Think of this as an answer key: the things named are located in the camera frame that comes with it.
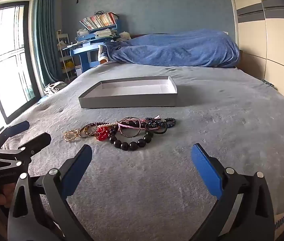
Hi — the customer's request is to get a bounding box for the gold chain bracelet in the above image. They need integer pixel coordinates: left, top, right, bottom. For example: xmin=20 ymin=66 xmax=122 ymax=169
xmin=62 ymin=129 xmax=81 ymax=142

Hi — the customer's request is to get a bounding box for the thin silver wire bangle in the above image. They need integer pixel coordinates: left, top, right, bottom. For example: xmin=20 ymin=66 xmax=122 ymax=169
xmin=117 ymin=116 xmax=141 ymax=138

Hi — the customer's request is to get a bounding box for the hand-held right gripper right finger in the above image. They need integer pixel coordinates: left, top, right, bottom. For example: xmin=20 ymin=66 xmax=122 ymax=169
xmin=191 ymin=143 xmax=275 ymax=241

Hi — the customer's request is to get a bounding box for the red bead silver bracelet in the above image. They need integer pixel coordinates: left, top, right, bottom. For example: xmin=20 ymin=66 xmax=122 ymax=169
xmin=79 ymin=126 xmax=97 ymax=138

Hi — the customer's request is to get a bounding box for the pink cord bracelet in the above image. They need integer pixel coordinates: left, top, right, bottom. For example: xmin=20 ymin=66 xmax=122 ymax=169
xmin=117 ymin=120 xmax=160 ymax=132

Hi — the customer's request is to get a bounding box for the red crystal bead bracelet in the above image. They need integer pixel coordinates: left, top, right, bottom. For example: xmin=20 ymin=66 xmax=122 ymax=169
xmin=95 ymin=127 xmax=111 ymax=141

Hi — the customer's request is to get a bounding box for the blue fleece blanket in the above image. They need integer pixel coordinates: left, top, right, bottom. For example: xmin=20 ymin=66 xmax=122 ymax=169
xmin=98 ymin=29 xmax=241 ymax=68

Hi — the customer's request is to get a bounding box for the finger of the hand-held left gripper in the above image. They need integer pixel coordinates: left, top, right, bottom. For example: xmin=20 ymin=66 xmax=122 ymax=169
xmin=0 ymin=120 xmax=30 ymax=146
xmin=19 ymin=132 xmax=52 ymax=160

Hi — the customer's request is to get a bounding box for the black ring bracelet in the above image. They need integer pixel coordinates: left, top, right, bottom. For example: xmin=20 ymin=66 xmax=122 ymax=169
xmin=146 ymin=122 xmax=169 ymax=135

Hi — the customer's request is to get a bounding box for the beige wardrobe with grey stripe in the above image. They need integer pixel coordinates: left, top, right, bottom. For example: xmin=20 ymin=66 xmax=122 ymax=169
xmin=226 ymin=0 xmax=284 ymax=106

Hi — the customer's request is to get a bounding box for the grey bed cover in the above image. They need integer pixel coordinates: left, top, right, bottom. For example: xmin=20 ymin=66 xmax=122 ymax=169
xmin=0 ymin=63 xmax=284 ymax=241

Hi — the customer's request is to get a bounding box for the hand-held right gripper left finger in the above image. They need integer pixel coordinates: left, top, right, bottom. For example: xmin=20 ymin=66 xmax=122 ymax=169
xmin=7 ymin=144 xmax=93 ymax=241

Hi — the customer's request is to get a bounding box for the teal curtain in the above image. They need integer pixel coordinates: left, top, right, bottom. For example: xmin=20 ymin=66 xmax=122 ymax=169
xmin=33 ymin=0 xmax=65 ymax=86

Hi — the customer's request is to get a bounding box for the white plush toy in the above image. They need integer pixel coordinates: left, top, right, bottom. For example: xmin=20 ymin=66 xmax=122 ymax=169
xmin=117 ymin=31 xmax=132 ymax=42

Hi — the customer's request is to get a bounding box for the white shelf rack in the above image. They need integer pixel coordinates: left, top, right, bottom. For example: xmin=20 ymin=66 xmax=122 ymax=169
xmin=56 ymin=30 xmax=75 ymax=81

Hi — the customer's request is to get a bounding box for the window with dark frame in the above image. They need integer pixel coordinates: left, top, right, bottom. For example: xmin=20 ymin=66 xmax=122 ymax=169
xmin=0 ymin=1 xmax=42 ymax=125

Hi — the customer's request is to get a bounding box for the row of books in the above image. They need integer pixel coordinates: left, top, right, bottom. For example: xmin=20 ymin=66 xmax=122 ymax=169
xmin=80 ymin=12 xmax=119 ymax=30

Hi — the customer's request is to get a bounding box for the white and grey bag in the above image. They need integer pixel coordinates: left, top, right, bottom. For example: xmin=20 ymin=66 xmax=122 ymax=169
xmin=44 ymin=82 xmax=69 ymax=96

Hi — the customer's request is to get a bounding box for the grey cardboard box tray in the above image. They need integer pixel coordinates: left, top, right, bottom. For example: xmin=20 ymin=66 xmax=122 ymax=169
xmin=78 ymin=76 xmax=178 ymax=109

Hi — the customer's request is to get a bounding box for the blue desk with hutch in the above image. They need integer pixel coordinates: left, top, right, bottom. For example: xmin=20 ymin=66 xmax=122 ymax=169
xmin=70 ymin=17 xmax=122 ymax=75

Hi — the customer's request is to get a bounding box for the stack of papers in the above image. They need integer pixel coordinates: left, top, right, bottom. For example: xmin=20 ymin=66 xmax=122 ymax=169
xmin=94 ymin=29 xmax=117 ymax=40

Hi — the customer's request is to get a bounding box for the large dark bead bracelet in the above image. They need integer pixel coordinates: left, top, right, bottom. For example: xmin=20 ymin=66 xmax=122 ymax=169
xmin=108 ymin=120 xmax=155 ymax=151

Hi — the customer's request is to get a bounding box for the blue beaded bracelet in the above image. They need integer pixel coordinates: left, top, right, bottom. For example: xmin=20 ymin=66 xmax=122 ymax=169
xmin=146 ymin=117 xmax=177 ymax=128

